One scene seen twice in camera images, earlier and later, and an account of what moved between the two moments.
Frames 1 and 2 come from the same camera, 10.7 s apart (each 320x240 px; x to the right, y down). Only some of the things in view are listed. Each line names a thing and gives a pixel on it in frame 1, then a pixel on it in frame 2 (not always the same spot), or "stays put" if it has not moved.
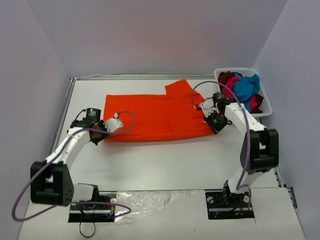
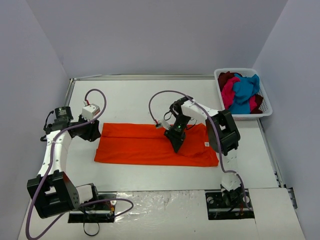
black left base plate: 94,213 stays put
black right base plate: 222,205 stays put
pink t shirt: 230,82 stays put
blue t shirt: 247,86 stays put
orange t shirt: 152,116 → 144,144
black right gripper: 216,123 → 175,136
